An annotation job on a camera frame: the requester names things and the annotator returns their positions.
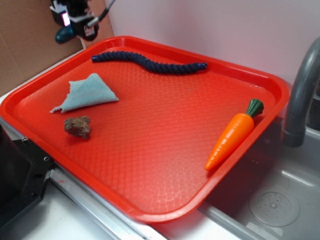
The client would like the red plastic tray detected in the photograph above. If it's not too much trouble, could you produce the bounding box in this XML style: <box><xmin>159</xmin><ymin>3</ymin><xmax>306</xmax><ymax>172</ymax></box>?
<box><xmin>0</xmin><ymin>36</ymin><xmax>290</xmax><ymax>223</ymax></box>

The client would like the orange plastic carrot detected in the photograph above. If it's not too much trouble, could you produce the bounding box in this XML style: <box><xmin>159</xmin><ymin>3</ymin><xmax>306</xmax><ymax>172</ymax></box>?
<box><xmin>204</xmin><ymin>98</ymin><xmax>264</xmax><ymax>171</ymax></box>

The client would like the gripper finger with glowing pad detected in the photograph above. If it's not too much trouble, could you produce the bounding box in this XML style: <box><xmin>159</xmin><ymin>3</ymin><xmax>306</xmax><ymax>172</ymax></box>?
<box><xmin>50</xmin><ymin>3</ymin><xmax>70</xmax><ymax>27</ymax></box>

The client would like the grey cable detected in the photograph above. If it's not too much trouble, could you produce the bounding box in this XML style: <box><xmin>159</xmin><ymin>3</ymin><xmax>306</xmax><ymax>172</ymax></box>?
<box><xmin>86</xmin><ymin>0</ymin><xmax>117</xmax><ymax>28</ymax></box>

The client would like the grey sink basin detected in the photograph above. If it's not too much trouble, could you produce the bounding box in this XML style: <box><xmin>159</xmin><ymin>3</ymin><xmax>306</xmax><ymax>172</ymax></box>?
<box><xmin>200</xmin><ymin>119</ymin><xmax>320</xmax><ymax>240</ymax></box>

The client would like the brown cardboard panel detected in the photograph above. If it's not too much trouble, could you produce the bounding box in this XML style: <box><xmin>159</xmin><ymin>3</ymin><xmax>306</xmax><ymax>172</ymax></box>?
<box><xmin>0</xmin><ymin>0</ymin><xmax>115</xmax><ymax>97</ymax></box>

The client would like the light blue folded cloth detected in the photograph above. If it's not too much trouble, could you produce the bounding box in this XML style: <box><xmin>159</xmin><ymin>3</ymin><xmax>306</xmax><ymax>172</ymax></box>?
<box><xmin>50</xmin><ymin>73</ymin><xmax>119</xmax><ymax>114</ymax></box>

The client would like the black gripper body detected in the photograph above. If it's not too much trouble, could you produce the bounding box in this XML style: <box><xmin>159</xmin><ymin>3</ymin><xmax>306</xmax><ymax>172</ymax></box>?
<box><xmin>66</xmin><ymin>0</ymin><xmax>99</xmax><ymax>41</ymax></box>

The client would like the dark blue twisted rope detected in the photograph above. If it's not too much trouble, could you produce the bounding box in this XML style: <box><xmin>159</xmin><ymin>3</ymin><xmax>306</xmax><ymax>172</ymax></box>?
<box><xmin>91</xmin><ymin>50</ymin><xmax>208</xmax><ymax>74</ymax></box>

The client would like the brown rock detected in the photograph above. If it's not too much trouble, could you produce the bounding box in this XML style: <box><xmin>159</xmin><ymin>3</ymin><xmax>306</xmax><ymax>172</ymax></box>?
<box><xmin>63</xmin><ymin>116</ymin><xmax>91</xmax><ymax>140</ymax></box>

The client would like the dark green plastic pickle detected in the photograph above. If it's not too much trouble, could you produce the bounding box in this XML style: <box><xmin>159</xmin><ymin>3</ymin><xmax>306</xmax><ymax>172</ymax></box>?
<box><xmin>55</xmin><ymin>26</ymin><xmax>75</xmax><ymax>44</ymax></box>

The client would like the grey sink faucet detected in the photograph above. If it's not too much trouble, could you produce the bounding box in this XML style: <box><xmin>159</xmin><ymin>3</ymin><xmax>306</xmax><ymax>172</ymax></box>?
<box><xmin>281</xmin><ymin>38</ymin><xmax>320</xmax><ymax>148</ymax></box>

